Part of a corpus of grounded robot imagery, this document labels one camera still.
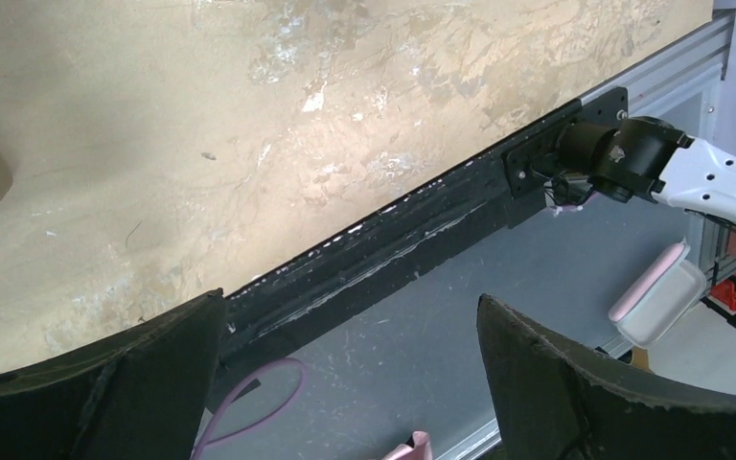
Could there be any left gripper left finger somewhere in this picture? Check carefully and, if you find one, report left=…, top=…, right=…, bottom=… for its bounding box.
left=0, top=289, right=225, bottom=459

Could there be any white pink container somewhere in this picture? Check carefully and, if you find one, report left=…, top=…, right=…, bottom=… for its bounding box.
left=608, top=241, right=707, bottom=349

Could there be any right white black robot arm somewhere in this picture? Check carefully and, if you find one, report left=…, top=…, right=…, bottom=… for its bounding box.
left=557, top=117, right=736, bottom=225

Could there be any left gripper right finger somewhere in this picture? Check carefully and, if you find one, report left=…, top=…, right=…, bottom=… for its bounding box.
left=476, top=294, right=736, bottom=459

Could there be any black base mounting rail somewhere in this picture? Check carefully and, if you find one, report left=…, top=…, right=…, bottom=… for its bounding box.
left=206, top=86, right=629, bottom=409

